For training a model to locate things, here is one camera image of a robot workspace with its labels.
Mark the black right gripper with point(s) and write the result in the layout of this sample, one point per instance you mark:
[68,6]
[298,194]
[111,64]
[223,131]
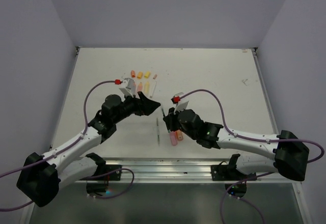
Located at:
[169,119]

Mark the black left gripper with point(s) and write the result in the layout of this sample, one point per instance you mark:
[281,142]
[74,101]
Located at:
[146,106]

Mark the yellow highlighter marker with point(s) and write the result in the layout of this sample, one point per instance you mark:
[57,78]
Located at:
[146,88]

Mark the orange highlighter marker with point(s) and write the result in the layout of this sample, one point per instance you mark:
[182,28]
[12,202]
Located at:
[139,87]

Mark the white marker with peach tip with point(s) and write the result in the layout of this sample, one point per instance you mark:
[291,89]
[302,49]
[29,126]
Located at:
[133,87]

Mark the yellow marker cap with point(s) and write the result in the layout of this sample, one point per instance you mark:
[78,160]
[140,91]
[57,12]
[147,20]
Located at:
[147,74]

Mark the orange marker cap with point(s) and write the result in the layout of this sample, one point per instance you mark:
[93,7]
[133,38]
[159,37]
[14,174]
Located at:
[140,75]

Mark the green clear pen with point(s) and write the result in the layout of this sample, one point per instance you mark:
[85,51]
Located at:
[163,113]

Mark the white pen with tan cap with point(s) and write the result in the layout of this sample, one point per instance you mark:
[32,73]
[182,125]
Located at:
[153,89]

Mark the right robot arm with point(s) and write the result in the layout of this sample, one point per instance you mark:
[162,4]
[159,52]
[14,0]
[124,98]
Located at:
[280,153]

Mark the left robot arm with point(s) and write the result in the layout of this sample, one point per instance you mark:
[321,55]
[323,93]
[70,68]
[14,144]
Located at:
[44,175]

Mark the orange clear highlighter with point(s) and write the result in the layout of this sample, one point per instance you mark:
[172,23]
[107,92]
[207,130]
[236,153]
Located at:
[179,135]

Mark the pink highlighter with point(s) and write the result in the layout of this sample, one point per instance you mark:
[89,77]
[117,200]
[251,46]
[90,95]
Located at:
[173,138]

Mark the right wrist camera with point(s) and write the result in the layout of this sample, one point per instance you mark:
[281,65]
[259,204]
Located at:
[180,102]

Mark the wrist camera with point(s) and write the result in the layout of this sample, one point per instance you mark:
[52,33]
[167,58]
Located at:
[125,87]
[180,102]

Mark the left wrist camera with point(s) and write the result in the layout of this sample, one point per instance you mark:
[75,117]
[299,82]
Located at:
[125,87]

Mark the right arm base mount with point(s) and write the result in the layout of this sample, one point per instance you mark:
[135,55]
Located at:
[227,172]

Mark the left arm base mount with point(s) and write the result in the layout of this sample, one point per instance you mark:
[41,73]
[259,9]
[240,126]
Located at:
[104,173]

